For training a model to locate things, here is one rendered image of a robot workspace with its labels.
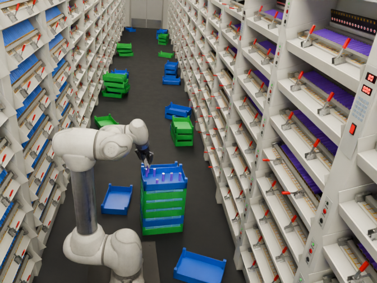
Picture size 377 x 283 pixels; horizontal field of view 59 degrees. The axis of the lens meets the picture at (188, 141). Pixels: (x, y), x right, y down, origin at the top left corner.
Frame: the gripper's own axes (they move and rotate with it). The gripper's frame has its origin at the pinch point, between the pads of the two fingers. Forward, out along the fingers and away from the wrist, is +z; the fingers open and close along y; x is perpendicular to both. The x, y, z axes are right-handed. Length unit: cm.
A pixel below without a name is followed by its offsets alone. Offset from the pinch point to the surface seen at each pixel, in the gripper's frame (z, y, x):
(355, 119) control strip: -107, 98, -32
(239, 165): 11, 59, 22
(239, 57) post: -40, 44, 75
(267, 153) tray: -41, 76, -1
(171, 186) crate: 12.9, 18.0, -5.3
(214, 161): 72, 31, 63
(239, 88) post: -21, 48, 66
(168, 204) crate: 27.1, 17.1, -12.5
